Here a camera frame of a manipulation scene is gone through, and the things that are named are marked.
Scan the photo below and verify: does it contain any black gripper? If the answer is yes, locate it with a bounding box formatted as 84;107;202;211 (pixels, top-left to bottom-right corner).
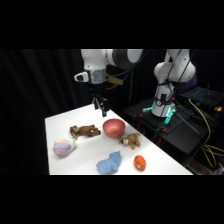
88;81;110;118

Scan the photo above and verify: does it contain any red patterned ball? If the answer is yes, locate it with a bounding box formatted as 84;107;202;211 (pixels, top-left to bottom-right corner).
133;154;147;172

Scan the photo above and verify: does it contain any pink bowl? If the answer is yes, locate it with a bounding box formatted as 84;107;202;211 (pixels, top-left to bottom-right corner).
102;118;127;139

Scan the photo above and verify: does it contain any tan tag on wrist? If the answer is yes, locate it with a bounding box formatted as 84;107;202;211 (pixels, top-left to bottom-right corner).
105;75;123;87

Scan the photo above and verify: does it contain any dark brown plush dog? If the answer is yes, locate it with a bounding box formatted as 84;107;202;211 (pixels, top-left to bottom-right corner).
69;124;102;140

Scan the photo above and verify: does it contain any tan plush teddy bear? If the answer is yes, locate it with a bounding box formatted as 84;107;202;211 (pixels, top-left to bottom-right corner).
119;132;142;150

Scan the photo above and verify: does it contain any pastel white plush toy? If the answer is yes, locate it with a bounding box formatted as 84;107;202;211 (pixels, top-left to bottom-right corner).
52;138;77;157

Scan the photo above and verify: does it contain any blue plush toy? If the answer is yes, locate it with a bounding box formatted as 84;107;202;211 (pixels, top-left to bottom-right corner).
96;150;122;175

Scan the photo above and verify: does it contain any black curtain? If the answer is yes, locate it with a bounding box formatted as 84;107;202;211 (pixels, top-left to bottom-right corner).
0;49;224;176

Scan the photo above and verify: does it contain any black robot stand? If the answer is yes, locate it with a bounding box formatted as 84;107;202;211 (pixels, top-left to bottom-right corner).
123;97;224;165

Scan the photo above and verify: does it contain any black laptop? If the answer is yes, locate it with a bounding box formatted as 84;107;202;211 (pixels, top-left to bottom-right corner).
181;85;224;108

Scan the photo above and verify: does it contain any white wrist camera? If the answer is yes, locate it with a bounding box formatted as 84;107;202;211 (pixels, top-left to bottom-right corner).
73;71;90;84

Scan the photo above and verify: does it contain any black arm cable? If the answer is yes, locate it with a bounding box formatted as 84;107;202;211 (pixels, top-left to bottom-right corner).
108;49;152;88

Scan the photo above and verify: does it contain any yellow cable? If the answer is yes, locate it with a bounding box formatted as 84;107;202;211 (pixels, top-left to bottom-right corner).
187;97;224;170

